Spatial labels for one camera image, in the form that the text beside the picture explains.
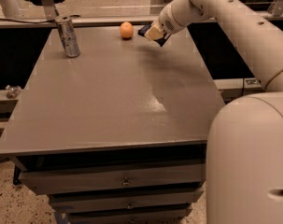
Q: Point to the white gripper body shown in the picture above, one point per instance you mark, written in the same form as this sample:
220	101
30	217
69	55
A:
165	23

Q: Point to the blue rxbar blueberry wrapper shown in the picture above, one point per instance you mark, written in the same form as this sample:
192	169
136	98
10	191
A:
161	42

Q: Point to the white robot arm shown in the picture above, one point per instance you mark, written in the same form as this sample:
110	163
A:
244	157

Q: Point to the orange fruit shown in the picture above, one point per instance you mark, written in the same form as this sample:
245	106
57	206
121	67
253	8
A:
126	30

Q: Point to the silver energy drink can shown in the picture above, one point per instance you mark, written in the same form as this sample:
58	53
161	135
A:
67	35

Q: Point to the grey drawer cabinet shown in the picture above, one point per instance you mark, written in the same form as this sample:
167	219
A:
119	102

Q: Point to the small crumpled foil object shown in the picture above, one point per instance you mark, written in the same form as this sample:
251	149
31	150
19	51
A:
13	91

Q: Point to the middle grey drawer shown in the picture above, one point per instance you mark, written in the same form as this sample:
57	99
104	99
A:
125	198

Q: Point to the grey drawer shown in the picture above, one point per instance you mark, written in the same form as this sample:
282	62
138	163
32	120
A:
125	198
114	177
130	216

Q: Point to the top grey drawer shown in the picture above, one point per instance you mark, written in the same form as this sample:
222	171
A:
114	177

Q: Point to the bottom grey drawer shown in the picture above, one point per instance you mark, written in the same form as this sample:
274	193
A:
130	216

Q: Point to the grey metal rail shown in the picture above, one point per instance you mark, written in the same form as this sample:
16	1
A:
79	21

